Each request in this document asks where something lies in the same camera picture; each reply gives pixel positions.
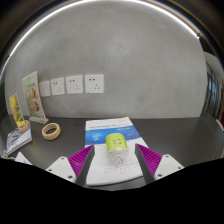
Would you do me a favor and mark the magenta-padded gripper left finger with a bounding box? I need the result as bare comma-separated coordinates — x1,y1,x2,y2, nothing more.
45,144,96,188

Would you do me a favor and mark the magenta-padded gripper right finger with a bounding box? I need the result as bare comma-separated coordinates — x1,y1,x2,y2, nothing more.
134,142,185,185

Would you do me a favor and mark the white and green charger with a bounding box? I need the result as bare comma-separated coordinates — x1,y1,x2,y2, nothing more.
105,132,130,166

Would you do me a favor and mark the beige masking tape roll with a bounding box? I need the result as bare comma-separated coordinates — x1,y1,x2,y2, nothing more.
41,122,63,142

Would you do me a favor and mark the grey printed booklet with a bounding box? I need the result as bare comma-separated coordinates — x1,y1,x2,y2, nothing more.
4,124,34,157

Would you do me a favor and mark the white book with blue band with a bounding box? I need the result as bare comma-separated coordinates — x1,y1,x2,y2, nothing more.
84,116,151,187

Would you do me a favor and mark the small beige tape roll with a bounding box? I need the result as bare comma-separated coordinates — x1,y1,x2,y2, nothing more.
16,119,31,134

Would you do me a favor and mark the small green and yellow sign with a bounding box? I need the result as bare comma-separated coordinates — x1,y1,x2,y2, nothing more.
8,92,26,128

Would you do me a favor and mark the clear acrylic menu stand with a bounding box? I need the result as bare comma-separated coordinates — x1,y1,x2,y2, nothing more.
21,70,50,125

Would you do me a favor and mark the dark framed glass window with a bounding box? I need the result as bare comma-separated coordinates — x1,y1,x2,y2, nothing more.
203,59,224,123

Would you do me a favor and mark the white ceiling light strip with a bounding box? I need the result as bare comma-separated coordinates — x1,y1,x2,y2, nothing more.
0,0,201,80

